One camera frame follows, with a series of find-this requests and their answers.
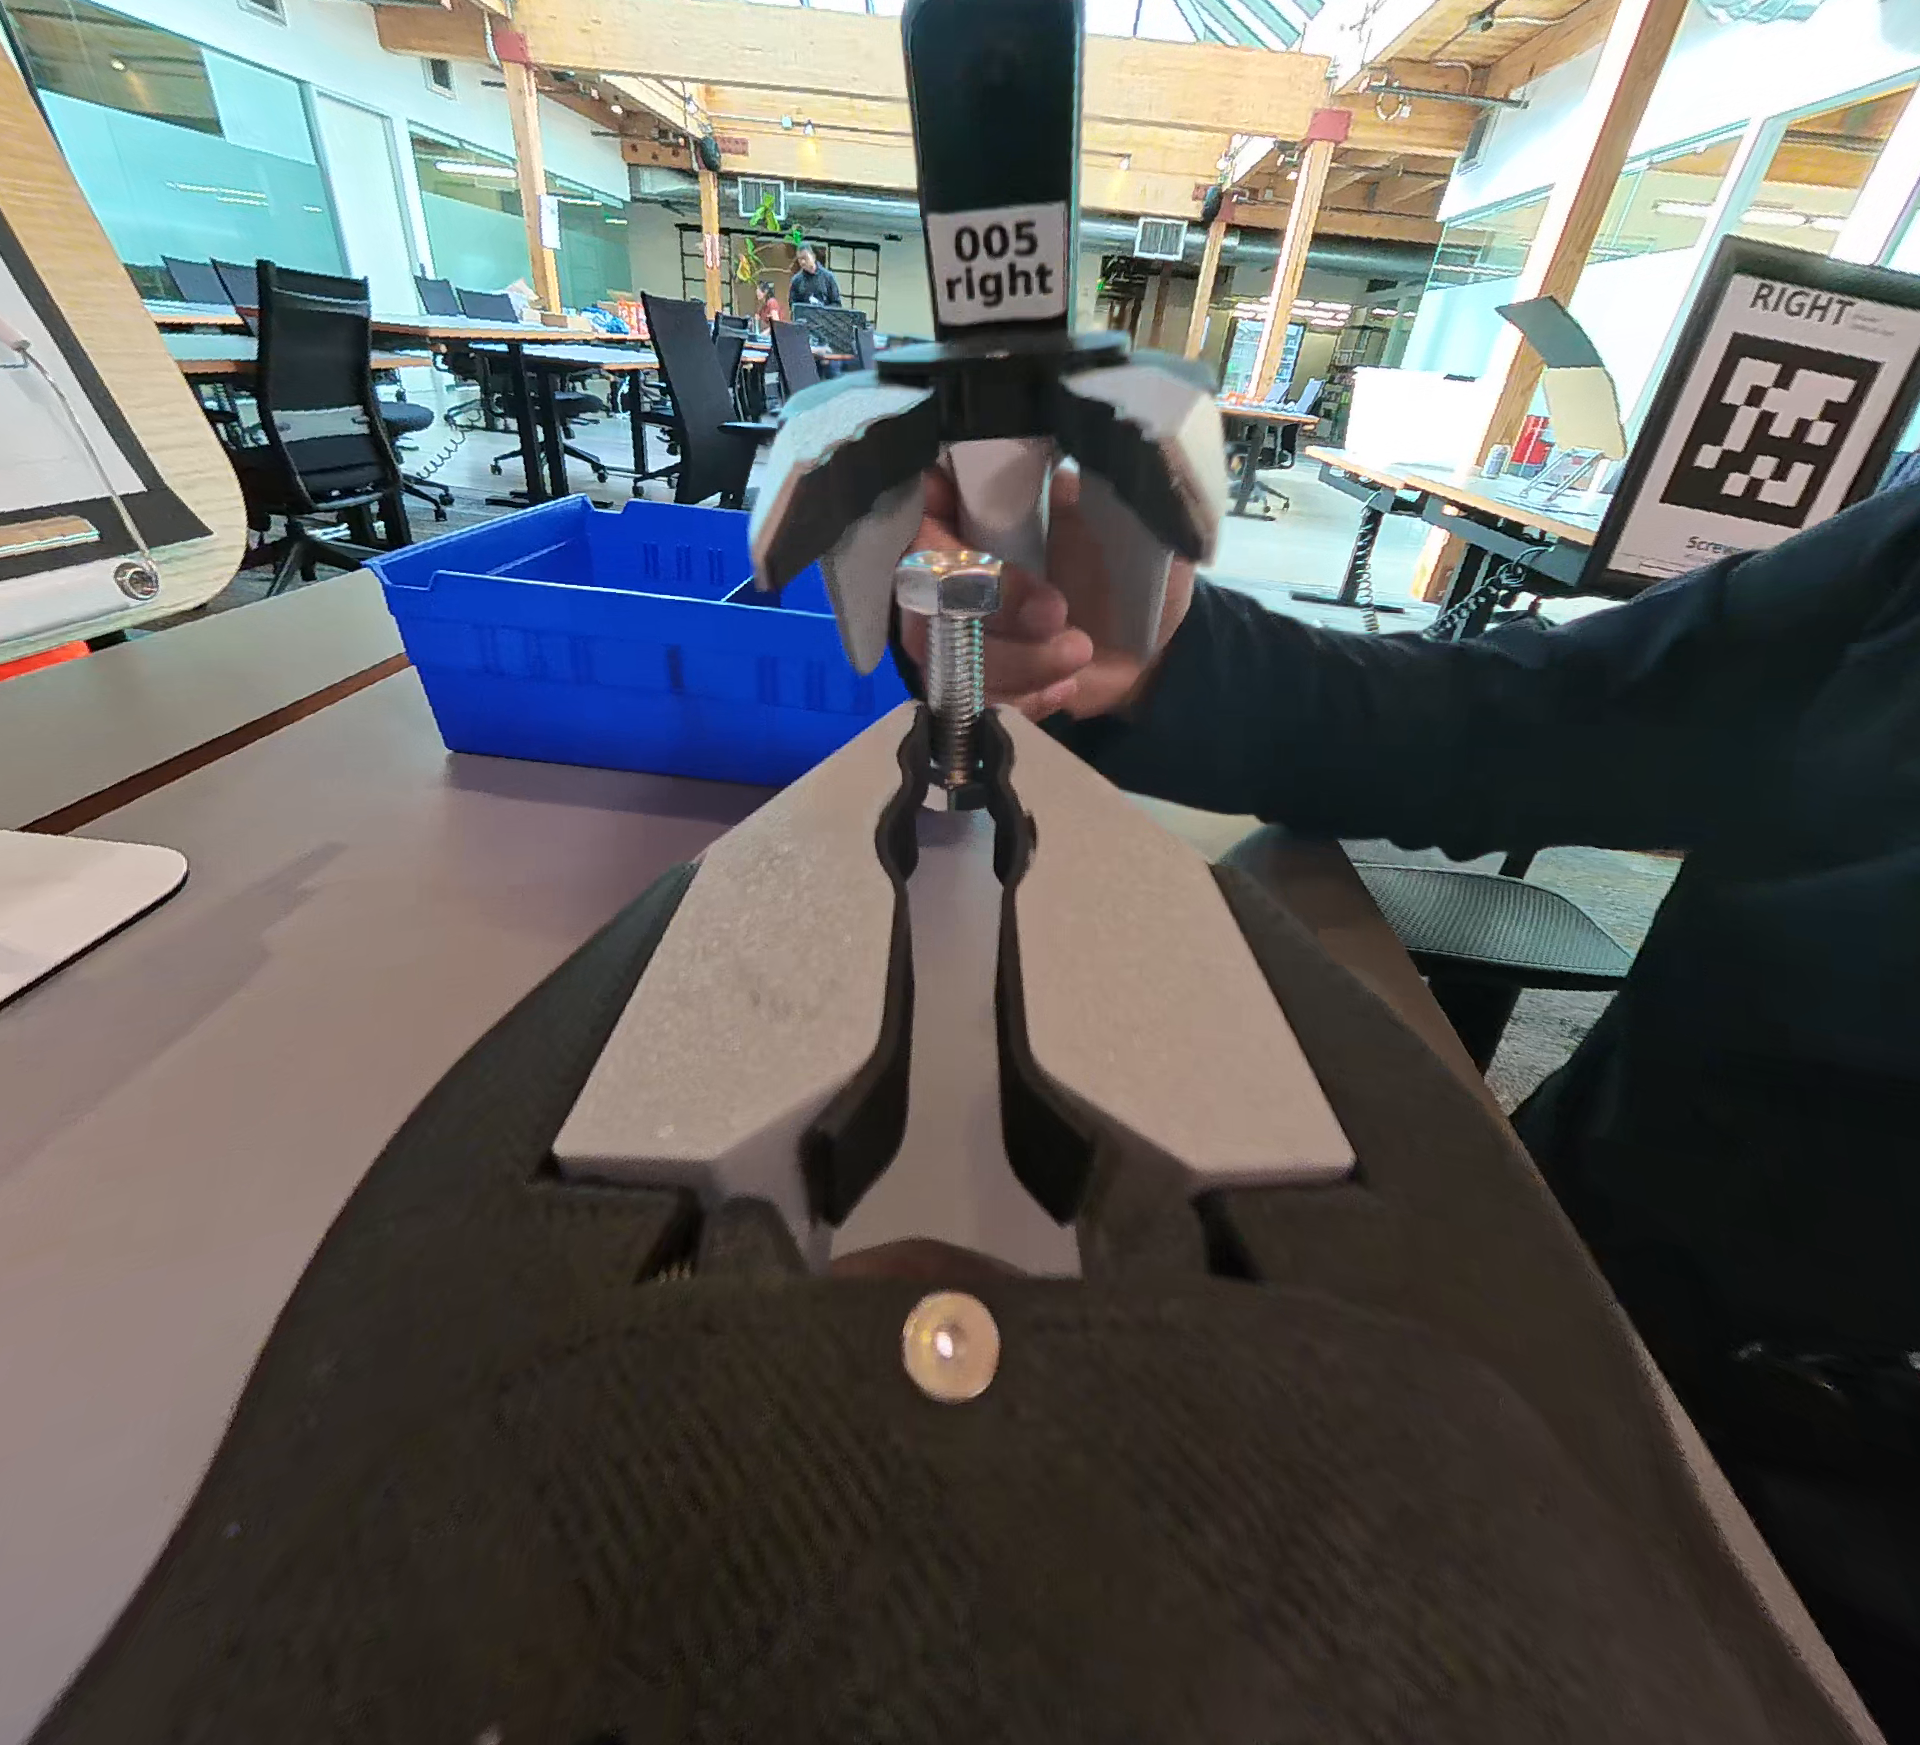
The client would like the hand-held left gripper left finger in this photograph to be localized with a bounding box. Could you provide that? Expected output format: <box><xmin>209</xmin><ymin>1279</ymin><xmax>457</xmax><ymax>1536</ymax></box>
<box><xmin>553</xmin><ymin>701</ymin><xmax>920</xmax><ymax>1266</ymax></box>

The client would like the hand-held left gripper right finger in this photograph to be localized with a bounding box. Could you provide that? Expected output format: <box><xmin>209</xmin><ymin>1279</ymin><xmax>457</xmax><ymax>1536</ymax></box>
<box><xmin>981</xmin><ymin>701</ymin><xmax>1359</xmax><ymax>1229</ymax></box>

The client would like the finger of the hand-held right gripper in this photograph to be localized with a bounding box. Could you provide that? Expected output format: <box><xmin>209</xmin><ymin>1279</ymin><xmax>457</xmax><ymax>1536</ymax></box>
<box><xmin>747</xmin><ymin>379</ymin><xmax>944</xmax><ymax>678</ymax></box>
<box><xmin>1050</xmin><ymin>362</ymin><xmax>1228</xmax><ymax>663</ymax></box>

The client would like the steel hex bolt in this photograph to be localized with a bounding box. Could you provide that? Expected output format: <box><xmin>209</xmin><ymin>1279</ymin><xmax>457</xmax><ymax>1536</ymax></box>
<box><xmin>892</xmin><ymin>550</ymin><xmax>1004</xmax><ymax>786</ymax></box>

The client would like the blue plastic bin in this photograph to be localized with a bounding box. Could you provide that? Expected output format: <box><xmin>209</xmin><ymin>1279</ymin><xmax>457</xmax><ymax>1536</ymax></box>
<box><xmin>363</xmin><ymin>495</ymin><xmax>914</xmax><ymax>786</ymax></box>

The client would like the person's right forearm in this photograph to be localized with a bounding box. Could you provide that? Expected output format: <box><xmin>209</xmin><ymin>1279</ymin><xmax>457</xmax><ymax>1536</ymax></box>
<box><xmin>1095</xmin><ymin>485</ymin><xmax>1920</xmax><ymax>862</ymax></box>

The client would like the wooden standing desk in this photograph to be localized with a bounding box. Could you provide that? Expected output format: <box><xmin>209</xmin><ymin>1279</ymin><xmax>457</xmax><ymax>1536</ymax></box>
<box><xmin>1304</xmin><ymin>443</ymin><xmax>1615</xmax><ymax>607</ymax></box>

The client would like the long wooden office desk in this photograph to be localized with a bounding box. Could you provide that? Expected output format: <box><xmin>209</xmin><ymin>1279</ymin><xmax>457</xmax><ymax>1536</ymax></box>
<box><xmin>151</xmin><ymin>301</ymin><xmax>662</xmax><ymax>502</ymax></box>

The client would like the person's right hand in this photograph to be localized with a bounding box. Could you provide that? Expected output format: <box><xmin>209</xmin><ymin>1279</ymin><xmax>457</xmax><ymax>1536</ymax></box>
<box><xmin>897</xmin><ymin>454</ymin><xmax>1203</xmax><ymax>724</ymax></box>

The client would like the black office chair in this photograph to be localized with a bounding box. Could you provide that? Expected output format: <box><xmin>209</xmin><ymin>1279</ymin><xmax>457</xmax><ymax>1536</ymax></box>
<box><xmin>248</xmin><ymin>260</ymin><xmax>453</xmax><ymax>591</ymax></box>
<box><xmin>641</xmin><ymin>293</ymin><xmax>768</xmax><ymax>508</ymax></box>

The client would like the dark mesh office chair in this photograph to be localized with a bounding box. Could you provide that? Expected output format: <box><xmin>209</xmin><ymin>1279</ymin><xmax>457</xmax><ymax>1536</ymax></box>
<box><xmin>1222</xmin><ymin>823</ymin><xmax>1637</xmax><ymax>1072</ymax></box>

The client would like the framed marker sign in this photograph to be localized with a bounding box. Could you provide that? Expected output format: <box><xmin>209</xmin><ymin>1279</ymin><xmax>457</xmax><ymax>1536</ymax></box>
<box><xmin>1582</xmin><ymin>233</ymin><xmax>1920</xmax><ymax>591</ymax></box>

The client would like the person's torso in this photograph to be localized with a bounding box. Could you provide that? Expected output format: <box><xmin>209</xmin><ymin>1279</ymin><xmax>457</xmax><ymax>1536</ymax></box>
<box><xmin>1508</xmin><ymin>785</ymin><xmax>1920</xmax><ymax>1704</ymax></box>

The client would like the coiled black cable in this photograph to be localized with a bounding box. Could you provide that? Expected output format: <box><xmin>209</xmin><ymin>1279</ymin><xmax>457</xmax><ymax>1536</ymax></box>
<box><xmin>1426</xmin><ymin>546</ymin><xmax>1546</xmax><ymax>644</ymax></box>

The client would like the white flat base plate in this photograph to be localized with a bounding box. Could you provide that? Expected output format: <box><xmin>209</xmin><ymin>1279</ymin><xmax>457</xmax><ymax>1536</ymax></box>
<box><xmin>0</xmin><ymin>35</ymin><xmax>250</xmax><ymax>1012</ymax></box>

